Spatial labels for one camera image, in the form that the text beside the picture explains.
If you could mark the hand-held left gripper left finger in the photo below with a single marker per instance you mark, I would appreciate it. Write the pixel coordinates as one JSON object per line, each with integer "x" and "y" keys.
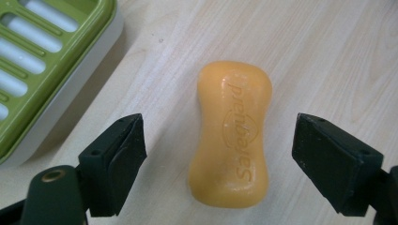
{"x": 112, "y": 168}

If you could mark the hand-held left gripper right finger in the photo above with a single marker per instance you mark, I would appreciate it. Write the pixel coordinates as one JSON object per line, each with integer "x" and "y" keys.
{"x": 334, "y": 165}

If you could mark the orange soap bar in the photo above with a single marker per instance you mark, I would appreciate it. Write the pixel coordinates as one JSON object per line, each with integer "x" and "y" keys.
{"x": 231, "y": 137}

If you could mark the green and white soap dish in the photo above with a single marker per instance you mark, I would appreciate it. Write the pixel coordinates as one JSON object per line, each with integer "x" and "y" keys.
{"x": 37, "y": 59}

